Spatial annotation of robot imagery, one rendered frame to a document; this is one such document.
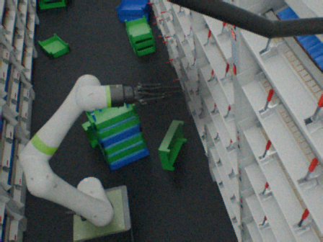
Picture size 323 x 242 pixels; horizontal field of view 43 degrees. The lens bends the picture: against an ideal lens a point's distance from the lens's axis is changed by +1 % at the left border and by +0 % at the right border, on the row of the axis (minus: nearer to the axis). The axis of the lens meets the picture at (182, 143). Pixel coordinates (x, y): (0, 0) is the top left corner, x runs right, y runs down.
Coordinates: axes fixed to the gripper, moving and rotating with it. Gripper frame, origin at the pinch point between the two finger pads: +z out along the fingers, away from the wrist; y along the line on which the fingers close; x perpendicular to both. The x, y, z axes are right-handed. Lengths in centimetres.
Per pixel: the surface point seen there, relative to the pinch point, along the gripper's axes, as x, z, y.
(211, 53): 11.5, 19.0, -10.0
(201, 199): -103, 29, -19
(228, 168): -47, 31, 6
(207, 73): -8.0, 22.8, -23.2
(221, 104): -7.9, 23.0, 1.6
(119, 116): -67, -18, -67
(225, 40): 31.2, 15.4, 13.3
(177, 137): -102, 24, -78
